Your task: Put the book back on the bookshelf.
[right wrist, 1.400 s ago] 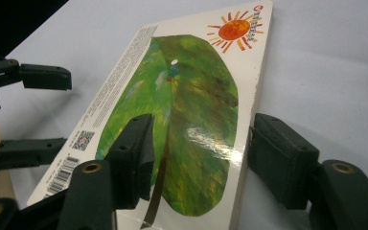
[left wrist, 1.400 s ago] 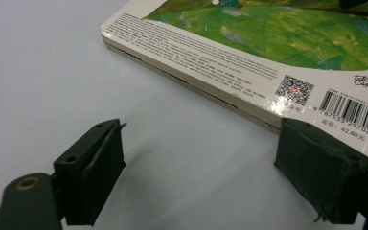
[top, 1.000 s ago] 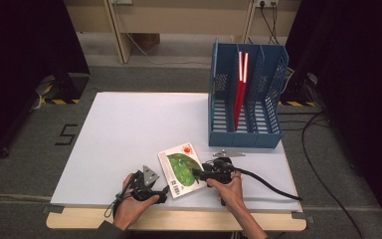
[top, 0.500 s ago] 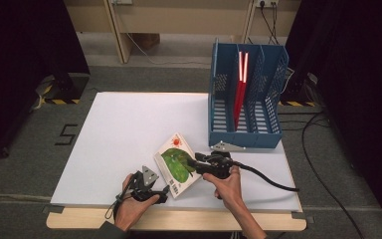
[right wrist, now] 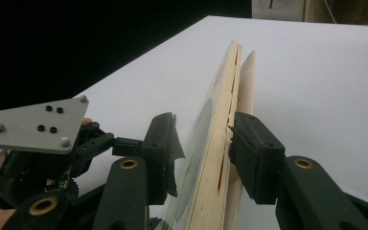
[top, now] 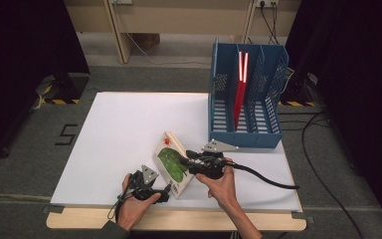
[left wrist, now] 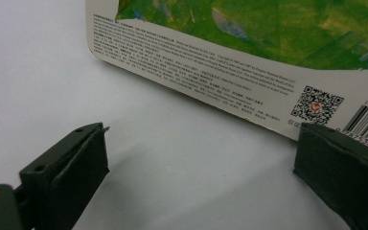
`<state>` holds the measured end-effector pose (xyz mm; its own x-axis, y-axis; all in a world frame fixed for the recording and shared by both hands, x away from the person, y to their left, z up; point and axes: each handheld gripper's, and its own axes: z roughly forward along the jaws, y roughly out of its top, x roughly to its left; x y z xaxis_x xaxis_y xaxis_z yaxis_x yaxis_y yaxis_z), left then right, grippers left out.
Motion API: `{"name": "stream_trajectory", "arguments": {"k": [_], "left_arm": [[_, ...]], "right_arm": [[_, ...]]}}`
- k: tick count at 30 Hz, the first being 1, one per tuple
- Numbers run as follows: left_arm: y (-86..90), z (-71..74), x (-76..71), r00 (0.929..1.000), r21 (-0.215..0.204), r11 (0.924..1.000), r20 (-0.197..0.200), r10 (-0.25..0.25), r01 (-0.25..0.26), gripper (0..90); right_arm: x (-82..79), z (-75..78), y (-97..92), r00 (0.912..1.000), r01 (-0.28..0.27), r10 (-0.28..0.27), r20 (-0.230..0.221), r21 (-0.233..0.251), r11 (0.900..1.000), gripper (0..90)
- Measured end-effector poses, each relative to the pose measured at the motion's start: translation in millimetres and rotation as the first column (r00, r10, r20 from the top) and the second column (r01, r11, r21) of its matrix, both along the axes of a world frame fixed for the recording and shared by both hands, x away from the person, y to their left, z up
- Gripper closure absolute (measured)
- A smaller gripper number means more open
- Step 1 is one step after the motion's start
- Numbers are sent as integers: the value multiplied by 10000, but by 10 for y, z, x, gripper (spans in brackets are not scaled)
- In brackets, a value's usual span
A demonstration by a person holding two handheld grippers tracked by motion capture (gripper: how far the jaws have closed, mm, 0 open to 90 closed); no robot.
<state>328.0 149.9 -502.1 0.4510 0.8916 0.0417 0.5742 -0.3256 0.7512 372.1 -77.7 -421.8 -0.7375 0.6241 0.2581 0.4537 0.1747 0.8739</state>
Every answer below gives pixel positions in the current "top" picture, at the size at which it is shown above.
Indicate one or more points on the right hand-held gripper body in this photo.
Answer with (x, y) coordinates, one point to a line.
(210, 166)

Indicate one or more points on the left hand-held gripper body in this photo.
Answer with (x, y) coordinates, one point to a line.
(144, 187)

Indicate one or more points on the white book with green leaf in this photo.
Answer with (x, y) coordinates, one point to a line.
(170, 166)

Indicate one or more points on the blue plastic file rack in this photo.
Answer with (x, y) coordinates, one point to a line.
(245, 137)

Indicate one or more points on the person's left hand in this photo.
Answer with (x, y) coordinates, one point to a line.
(132, 210)

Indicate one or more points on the person's right hand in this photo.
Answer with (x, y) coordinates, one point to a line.
(222, 189)

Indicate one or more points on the wooden table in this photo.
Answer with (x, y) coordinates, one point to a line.
(179, 220)

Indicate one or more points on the white table board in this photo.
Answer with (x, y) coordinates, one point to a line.
(112, 132)

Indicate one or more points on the grey tape strip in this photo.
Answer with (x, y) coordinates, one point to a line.
(53, 209)
(306, 219)

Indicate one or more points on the black stand base striped tape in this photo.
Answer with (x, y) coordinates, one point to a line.
(296, 96)
(68, 88)

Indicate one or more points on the brown cardboard box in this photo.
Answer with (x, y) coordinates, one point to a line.
(148, 40)

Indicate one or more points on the light wooden desk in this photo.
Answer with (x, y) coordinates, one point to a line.
(185, 16)

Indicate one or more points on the black curtain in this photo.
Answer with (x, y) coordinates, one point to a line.
(20, 66)
(354, 83)

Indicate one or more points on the white power strip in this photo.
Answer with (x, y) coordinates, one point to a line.
(122, 1)

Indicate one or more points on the white wall outlet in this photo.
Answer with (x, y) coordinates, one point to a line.
(267, 3)

